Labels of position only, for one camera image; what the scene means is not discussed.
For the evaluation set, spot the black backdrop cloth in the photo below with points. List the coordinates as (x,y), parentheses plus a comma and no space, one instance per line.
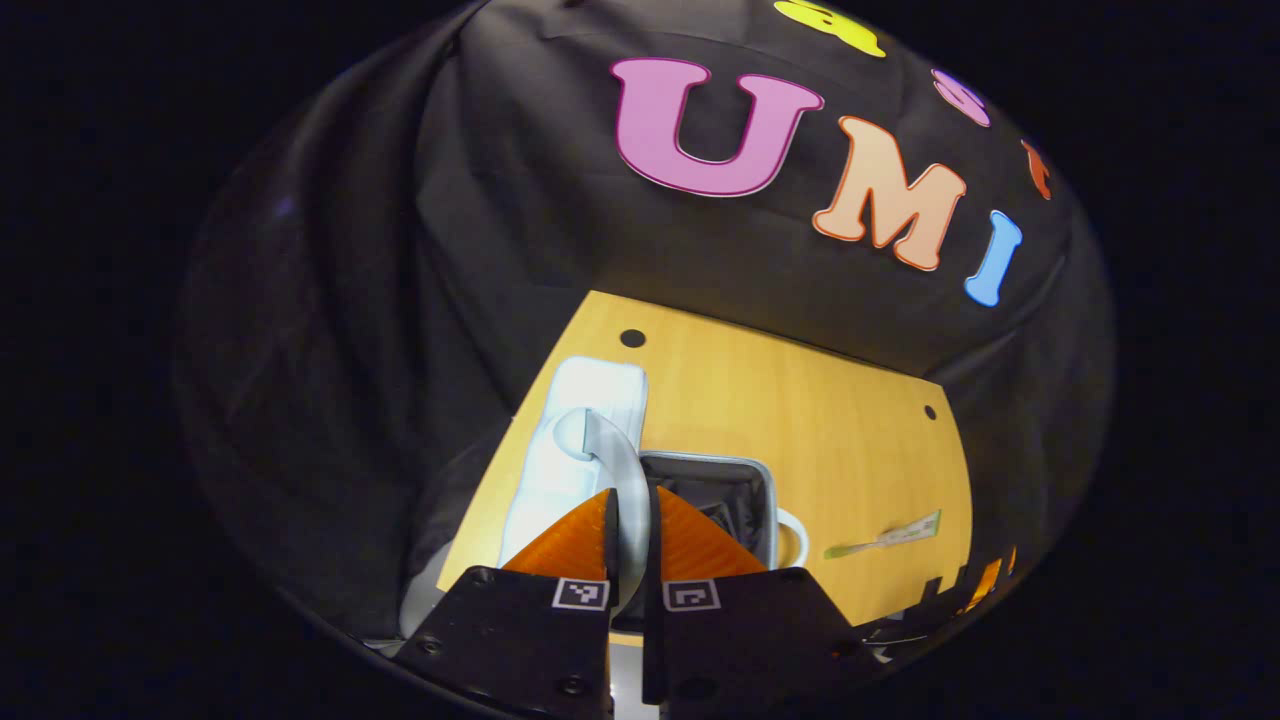
(450,250)

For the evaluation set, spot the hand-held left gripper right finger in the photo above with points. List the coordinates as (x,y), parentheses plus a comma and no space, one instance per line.
(740,640)

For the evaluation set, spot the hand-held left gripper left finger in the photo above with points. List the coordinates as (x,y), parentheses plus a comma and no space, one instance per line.
(520,640)

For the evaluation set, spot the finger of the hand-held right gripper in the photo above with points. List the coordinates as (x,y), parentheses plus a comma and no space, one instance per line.
(988,582)

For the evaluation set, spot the light blue suitcase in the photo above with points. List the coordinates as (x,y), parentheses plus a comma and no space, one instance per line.
(590,400)

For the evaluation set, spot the white and green tube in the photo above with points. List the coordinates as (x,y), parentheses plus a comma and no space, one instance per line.
(900,532)

